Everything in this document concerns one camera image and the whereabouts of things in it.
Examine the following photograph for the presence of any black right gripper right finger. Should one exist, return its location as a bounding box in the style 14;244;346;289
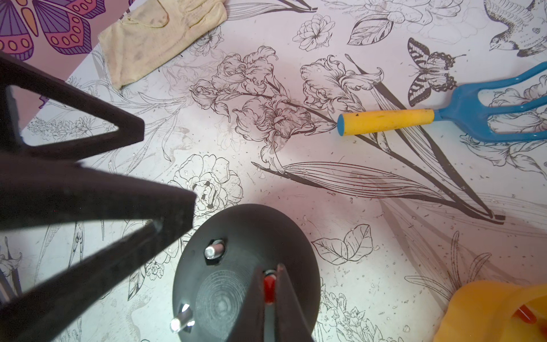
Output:
275;264;313;342

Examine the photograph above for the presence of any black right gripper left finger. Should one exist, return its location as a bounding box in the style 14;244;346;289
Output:
227;267;265;342

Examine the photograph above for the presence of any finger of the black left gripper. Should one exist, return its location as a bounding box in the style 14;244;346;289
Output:
1;154;196;341
1;53;145;160

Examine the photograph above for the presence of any red screw sleeve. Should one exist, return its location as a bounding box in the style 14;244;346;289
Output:
513;305;537;324
263;269;277;305

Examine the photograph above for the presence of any black round screw base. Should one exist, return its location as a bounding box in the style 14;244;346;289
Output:
172;204;321;341

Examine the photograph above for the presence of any silver protruding screw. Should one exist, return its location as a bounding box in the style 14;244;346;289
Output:
204;239;225;261
170;304;195;333

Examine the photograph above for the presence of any cream fabric glove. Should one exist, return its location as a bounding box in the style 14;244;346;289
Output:
98;1;227;90

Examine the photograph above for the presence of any yellow plastic tray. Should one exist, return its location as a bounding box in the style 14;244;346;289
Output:
433;281;546;341

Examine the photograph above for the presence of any blue yellow garden fork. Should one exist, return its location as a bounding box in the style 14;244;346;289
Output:
337;62;546;143

